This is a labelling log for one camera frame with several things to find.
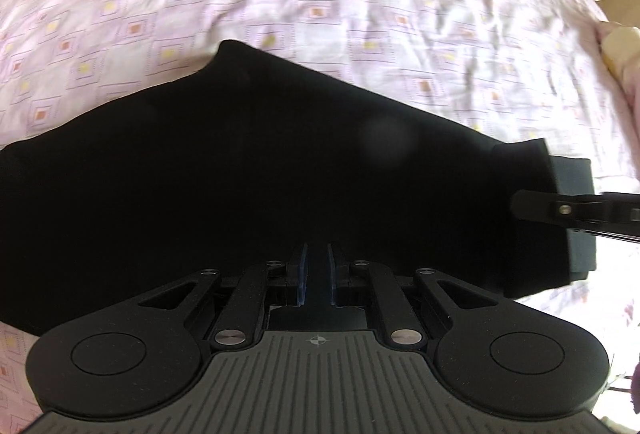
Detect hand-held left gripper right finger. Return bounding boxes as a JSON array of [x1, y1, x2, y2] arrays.
[[326, 241, 507, 351]]

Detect black pants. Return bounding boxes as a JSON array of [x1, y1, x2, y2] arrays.
[[0, 39, 599, 341]]

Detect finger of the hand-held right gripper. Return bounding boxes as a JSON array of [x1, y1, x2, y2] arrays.
[[511, 189, 640, 246]]

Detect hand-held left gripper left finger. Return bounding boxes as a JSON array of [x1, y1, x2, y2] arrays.
[[137, 241, 310, 351]]

